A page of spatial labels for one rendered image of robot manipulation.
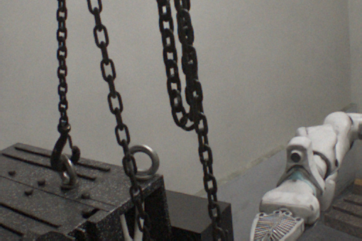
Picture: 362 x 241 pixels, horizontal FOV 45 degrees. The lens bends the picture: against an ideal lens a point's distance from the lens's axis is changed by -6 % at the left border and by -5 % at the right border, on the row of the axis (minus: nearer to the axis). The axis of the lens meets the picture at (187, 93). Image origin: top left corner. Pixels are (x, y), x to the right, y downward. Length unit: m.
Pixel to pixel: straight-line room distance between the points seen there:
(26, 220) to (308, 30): 2.74
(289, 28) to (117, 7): 1.36
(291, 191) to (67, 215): 0.40
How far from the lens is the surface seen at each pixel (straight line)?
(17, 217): 0.88
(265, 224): 0.76
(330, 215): 3.56
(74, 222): 0.82
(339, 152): 1.42
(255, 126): 2.96
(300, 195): 0.80
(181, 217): 1.01
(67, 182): 0.94
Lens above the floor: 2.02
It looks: 16 degrees down
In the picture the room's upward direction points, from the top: 7 degrees counter-clockwise
